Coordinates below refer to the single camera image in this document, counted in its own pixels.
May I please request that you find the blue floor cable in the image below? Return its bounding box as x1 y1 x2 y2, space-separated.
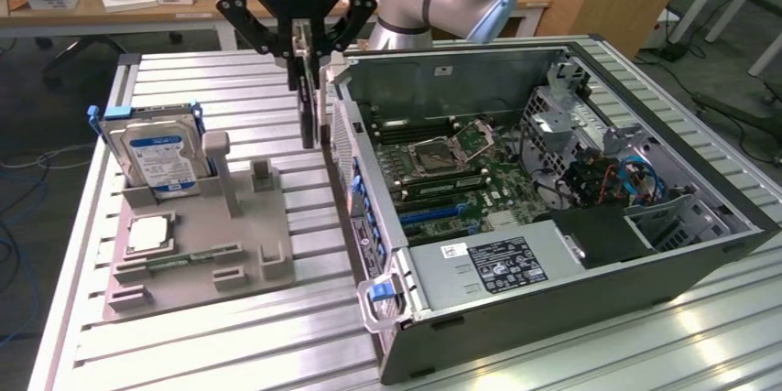
0 170 48 346

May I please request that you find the blue expansion slot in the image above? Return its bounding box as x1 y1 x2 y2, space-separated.
397 202 466 227

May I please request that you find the grey parts rack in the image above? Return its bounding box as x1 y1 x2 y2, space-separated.
100 130 299 322

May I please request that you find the CPU socket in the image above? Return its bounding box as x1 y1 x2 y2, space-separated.
409 138 466 177

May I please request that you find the red wire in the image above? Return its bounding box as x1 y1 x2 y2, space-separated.
601 164 619 202

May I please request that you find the grey power supply unit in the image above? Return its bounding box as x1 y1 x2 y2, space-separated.
407 219 591 312

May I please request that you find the green RAM stick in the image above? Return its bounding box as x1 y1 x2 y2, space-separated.
146 251 215 271

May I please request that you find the metal socket cover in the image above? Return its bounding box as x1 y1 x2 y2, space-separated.
451 119 497 158

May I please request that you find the open black PC case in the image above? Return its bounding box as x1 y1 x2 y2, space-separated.
315 38 782 386

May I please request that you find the hard disk with blue carrier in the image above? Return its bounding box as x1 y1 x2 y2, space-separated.
87 100 207 202

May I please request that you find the black RAM slot row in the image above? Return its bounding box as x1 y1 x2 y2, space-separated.
370 116 457 145

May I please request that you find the black RAM stick with labels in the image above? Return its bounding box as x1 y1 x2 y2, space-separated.
397 169 490 202

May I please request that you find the wooden desk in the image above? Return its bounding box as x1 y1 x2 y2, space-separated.
0 0 551 51

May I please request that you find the blue wire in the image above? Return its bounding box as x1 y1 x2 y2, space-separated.
615 159 667 205

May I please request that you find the metal drive cage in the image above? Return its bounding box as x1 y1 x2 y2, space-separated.
529 83 613 147

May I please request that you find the silver CPU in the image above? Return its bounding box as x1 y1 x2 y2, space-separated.
127 215 171 253

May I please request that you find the black chair base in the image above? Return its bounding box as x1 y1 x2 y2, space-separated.
36 31 184 85

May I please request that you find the grey disk bay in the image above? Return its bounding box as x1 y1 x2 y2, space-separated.
622 193 734 255

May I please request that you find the black graphics card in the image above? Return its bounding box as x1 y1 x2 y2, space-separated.
291 18 324 150

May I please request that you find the green motherboard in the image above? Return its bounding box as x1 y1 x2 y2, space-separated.
366 106 551 245

